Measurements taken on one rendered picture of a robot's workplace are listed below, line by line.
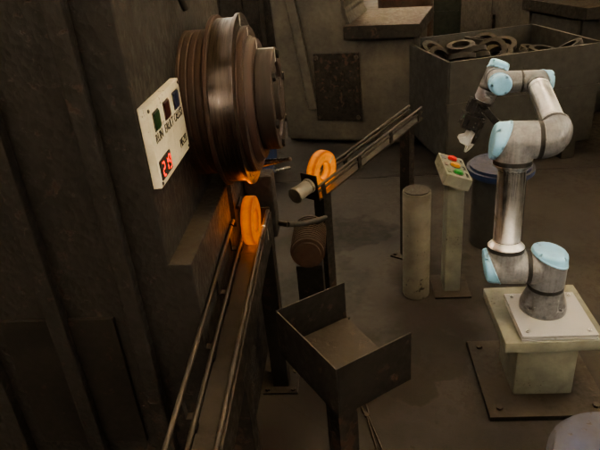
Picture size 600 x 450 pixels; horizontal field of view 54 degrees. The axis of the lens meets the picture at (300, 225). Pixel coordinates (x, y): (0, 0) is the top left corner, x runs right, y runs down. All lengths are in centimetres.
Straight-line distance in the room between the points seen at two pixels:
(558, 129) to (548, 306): 58
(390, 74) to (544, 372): 266
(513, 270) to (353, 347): 71
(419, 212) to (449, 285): 43
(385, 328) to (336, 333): 101
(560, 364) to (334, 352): 97
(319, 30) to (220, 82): 293
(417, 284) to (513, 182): 90
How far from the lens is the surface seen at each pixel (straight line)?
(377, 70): 433
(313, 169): 217
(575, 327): 211
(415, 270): 261
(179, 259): 141
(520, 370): 219
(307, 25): 440
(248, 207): 177
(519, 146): 186
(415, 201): 245
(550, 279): 204
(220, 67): 150
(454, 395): 226
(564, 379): 226
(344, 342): 151
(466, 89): 377
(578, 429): 161
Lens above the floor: 155
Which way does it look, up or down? 27 degrees down
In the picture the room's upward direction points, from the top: 5 degrees counter-clockwise
